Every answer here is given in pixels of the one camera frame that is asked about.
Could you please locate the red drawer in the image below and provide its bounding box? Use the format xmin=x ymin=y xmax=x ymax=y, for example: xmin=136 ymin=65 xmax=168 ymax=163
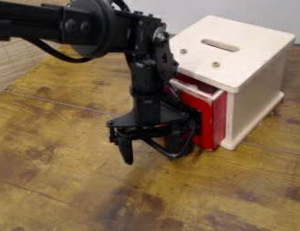
xmin=170 ymin=74 xmax=228 ymax=151

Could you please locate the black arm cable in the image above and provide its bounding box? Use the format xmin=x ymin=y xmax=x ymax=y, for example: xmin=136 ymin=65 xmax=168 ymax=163
xmin=27 ymin=38 xmax=94 ymax=64

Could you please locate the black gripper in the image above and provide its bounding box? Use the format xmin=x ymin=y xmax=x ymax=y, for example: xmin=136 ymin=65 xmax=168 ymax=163
xmin=106 ymin=89 xmax=200 ymax=165

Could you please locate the woven mat at left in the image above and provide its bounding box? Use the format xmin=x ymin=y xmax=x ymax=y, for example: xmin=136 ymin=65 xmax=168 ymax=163
xmin=0 ymin=39 xmax=49 ymax=92

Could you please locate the black metal drawer handle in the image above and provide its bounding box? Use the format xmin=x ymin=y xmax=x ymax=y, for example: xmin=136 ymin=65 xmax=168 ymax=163
xmin=144 ymin=119 xmax=197 ymax=160

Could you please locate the white wooden box cabinet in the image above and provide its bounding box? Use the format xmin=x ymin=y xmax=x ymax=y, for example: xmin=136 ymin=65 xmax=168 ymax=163
xmin=170 ymin=15 xmax=295 ymax=150

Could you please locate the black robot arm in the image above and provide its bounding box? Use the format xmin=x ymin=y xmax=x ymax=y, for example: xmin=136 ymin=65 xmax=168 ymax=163
xmin=0 ymin=0 xmax=200 ymax=164

